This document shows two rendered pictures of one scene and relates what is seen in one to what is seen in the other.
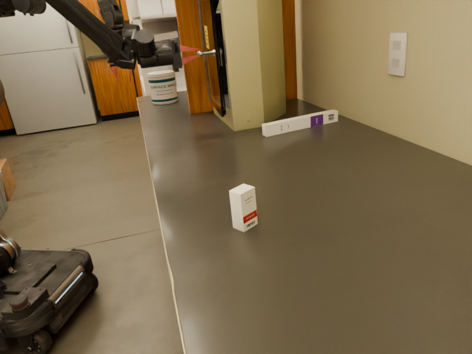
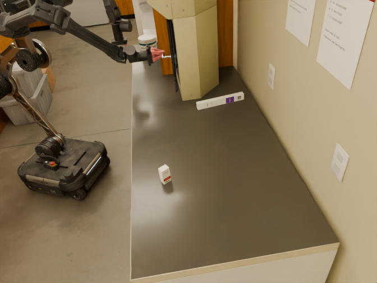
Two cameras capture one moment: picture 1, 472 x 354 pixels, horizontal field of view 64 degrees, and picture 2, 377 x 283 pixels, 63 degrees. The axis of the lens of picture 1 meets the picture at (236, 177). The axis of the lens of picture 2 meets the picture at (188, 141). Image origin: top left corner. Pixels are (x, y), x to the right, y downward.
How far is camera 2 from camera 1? 0.72 m
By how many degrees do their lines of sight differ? 18
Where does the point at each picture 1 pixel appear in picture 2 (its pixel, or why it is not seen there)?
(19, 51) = not seen: outside the picture
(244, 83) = (188, 75)
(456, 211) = (256, 185)
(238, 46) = (184, 55)
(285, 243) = (178, 193)
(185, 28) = (159, 24)
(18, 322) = (68, 184)
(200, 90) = (168, 62)
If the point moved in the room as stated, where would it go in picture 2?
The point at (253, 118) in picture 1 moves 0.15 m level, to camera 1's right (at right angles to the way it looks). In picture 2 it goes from (193, 94) to (219, 93)
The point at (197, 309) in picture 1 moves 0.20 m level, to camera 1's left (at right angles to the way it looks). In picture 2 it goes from (137, 220) to (87, 219)
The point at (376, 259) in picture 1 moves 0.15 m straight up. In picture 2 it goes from (208, 207) to (207, 179)
